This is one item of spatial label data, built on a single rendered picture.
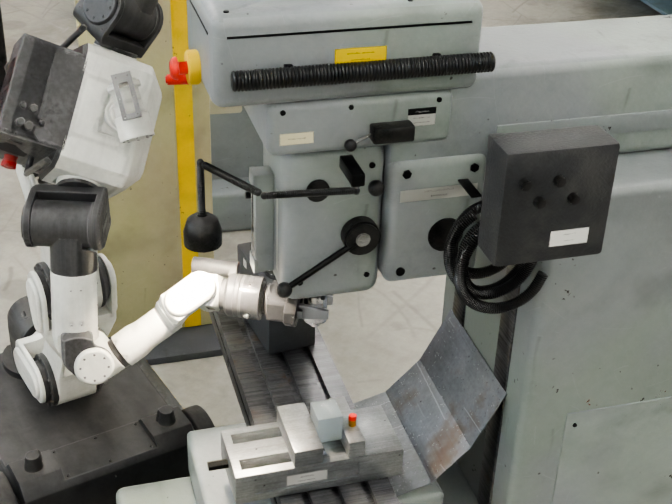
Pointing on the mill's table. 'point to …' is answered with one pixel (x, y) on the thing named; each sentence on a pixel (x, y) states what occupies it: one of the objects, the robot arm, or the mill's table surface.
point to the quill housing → (322, 220)
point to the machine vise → (327, 472)
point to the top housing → (327, 42)
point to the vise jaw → (299, 434)
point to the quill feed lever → (362, 232)
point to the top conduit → (362, 71)
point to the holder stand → (274, 337)
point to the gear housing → (348, 120)
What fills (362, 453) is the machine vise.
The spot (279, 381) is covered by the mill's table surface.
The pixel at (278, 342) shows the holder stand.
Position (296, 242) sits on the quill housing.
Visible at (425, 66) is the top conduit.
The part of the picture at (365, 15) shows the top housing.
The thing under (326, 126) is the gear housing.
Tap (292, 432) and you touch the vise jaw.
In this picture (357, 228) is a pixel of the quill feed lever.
